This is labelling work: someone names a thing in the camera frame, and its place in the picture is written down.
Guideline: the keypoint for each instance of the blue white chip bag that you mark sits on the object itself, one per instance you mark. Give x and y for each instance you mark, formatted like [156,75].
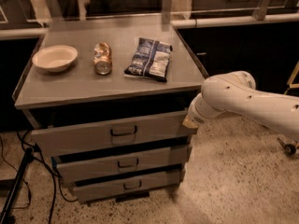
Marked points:
[151,60]

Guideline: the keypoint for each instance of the grey cabinet with countertop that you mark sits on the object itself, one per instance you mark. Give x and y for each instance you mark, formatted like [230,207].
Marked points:
[81,96]

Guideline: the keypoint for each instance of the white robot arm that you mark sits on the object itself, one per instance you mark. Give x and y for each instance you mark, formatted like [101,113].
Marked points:
[236,92]

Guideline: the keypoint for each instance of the grey background counter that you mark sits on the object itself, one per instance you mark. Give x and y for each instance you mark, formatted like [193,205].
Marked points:
[203,9]

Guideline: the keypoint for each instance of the grey top drawer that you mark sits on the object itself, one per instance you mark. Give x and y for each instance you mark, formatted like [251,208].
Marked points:
[79,138]

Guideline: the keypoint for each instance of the white horizontal railing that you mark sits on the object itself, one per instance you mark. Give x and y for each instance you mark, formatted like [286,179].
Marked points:
[179,24]

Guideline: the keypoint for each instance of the black tripod leg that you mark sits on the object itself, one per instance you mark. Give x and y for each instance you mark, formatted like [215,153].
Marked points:
[15,186]

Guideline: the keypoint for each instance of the white paper bowl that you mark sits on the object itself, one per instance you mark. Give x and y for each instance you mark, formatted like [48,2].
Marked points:
[55,59]

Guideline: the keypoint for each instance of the crushed golden soda can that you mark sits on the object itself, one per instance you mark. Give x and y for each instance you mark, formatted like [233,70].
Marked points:
[102,59]

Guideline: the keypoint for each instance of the grey middle drawer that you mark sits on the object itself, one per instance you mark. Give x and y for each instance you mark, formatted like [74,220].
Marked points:
[122,164]

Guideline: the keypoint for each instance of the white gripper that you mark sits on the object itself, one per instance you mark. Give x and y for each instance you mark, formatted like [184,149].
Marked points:
[195,115]

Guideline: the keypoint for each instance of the black caster wheel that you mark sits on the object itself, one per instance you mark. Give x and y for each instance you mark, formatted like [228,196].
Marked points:
[289,149]

